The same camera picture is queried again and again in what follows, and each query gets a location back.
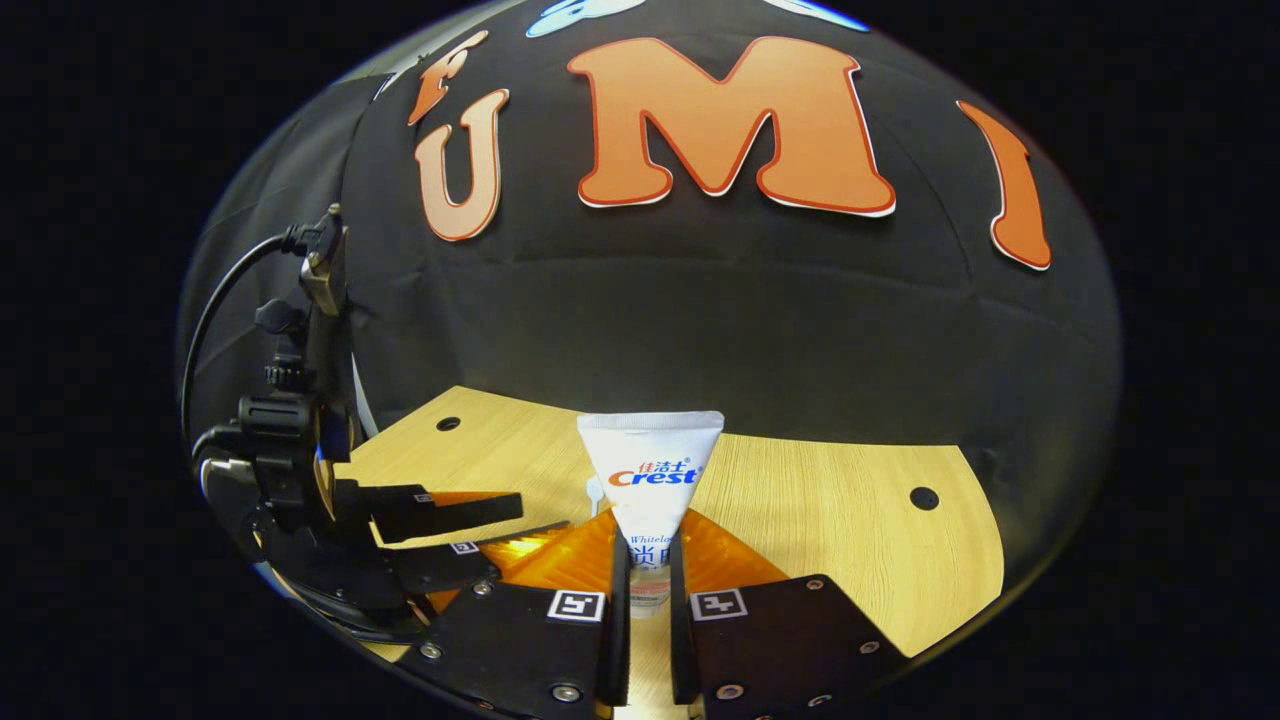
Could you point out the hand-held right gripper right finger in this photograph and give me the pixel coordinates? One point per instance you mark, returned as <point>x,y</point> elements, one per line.
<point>790,640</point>

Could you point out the white toothpaste tube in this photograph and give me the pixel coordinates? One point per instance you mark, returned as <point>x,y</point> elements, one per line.
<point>650,470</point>

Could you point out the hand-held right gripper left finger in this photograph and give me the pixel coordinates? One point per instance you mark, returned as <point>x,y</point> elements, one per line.
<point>520,650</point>

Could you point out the white blue toothbrush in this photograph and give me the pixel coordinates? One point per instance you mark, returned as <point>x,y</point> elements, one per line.
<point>596,497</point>

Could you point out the black backdrop cloth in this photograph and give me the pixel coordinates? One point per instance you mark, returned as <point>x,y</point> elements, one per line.
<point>750,320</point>

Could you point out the wooden desktop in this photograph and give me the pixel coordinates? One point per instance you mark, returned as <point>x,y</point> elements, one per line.
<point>850,560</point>

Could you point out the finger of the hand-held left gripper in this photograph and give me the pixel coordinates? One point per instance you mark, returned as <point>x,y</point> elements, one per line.
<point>450,510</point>
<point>450,565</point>

